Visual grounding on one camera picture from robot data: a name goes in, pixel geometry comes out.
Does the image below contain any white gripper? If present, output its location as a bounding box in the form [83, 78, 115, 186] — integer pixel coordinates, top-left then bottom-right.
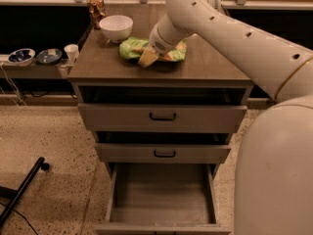
[138, 15, 191, 69]

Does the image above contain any green rice chip bag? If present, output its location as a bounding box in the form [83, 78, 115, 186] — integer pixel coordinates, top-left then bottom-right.
[118, 36, 188, 63]

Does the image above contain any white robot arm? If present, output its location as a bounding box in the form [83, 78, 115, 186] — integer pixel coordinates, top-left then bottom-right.
[139, 0, 313, 235]

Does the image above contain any grey drawer cabinet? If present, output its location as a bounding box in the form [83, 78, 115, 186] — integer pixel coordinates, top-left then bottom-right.
[67, 3, 255, 235]

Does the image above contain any top drawer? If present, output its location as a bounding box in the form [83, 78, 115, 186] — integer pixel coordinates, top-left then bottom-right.
[78, 86, 246, 133]

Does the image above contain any drawer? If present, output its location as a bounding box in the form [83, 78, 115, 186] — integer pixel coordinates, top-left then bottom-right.
[95, 164, 230, 235]
[95, 131, 231, 164]
[78, 86, 246, 133]

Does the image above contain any middle drawer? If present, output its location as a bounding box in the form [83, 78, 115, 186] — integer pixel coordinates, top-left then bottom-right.
[95, 131, 231, 164]

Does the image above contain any bottom drawer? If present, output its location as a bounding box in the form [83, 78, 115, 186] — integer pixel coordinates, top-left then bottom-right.
[95, 164, 230, 235]

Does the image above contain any white bowl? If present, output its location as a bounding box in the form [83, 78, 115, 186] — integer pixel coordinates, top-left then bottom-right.
[100, 15, 133, 43]

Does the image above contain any white paper cup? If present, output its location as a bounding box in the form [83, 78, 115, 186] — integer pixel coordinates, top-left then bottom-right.
[64, 44, 79, 63]

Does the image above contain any dark blue shallow bowl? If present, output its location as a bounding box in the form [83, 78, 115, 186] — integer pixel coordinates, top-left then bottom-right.
[36, 48, 63, 66]

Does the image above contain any blue patterned bowl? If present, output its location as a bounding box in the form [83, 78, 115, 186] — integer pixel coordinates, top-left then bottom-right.
[8, 48, 35, 67]

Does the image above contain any black left stand leg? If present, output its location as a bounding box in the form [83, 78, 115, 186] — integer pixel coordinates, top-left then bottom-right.
[0, 157, 50, 227]

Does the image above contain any white cable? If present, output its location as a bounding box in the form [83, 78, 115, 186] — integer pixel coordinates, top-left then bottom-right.
[0, 62, 27, 107]

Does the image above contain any black floor cable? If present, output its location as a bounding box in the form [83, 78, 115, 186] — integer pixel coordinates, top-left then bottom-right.
[0, 201, 39, 235]

